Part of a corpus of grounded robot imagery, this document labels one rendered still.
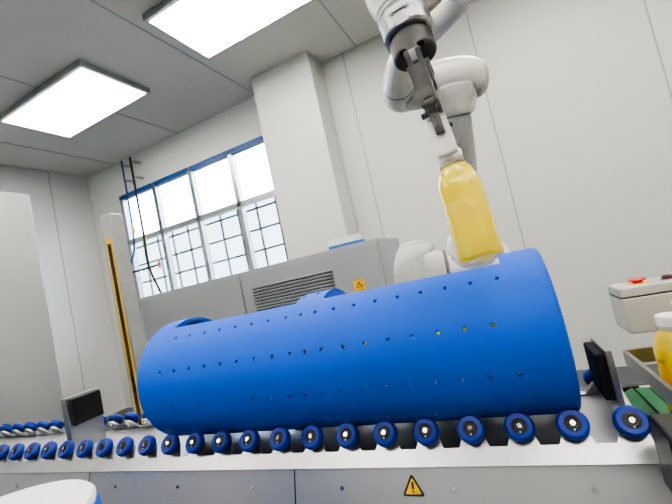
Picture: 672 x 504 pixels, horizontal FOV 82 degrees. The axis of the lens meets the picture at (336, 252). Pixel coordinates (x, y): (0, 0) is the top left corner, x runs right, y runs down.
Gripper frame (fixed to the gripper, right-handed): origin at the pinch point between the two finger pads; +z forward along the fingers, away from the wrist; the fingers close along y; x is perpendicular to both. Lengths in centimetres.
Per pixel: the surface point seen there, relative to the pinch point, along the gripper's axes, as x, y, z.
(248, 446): -55, -6, 42
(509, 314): 0.6, -3.9, 28.7
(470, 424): -10.9, -9.0, 44.6
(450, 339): -8.9, -3.2, 30.4
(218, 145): -247, -262, -225
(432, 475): -19, -8, 51
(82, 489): -60, 24, 38
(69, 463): -114, -5, 40
